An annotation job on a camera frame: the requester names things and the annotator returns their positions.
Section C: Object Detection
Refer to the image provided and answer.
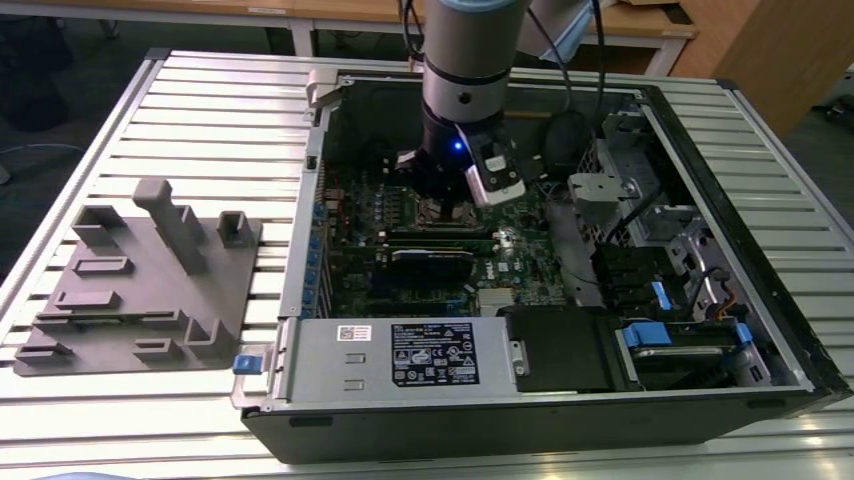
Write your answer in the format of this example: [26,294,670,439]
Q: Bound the metal socket cover frame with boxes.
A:
[413,199,481,232]

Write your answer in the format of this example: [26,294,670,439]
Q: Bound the hard disk in blue carrier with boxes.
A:
[619,322,755,391]

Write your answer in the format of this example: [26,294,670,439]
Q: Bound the black fan housing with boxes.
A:
[589,244,679,311]

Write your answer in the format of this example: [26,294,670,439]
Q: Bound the wooden cabinet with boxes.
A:
[670,0,854,139]

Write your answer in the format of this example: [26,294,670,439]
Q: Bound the silver CPU chip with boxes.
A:
[429,199,472,221]

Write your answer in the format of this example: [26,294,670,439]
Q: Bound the black plastic shroud box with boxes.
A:
[504,307,619,394]

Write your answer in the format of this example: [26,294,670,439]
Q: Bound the black graphics card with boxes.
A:
[389,248,476,296]

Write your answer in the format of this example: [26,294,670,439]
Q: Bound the silver metal bracket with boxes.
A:
[569,172,642,216]

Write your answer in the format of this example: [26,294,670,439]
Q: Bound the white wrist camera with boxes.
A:
[461,130,528,207]

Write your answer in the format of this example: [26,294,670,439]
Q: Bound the green motherboard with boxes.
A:
[317,159,581,319]

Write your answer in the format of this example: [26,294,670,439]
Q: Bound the CPU socket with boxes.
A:
[408,197,487,235]

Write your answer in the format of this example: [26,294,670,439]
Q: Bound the grey parts rack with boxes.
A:
[10,178,265,377]

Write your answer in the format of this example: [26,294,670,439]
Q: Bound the grey power supply unit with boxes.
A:
[265,317,521,404]

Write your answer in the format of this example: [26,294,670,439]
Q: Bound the light wooden desk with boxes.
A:
[285,0,700,76]
[0,0,299,41]

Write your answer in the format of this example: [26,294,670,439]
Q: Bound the silver chipset heatsink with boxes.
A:
[477,287,519,307]

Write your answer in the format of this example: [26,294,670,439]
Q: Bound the black PC case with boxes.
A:
[229,67,854,466]

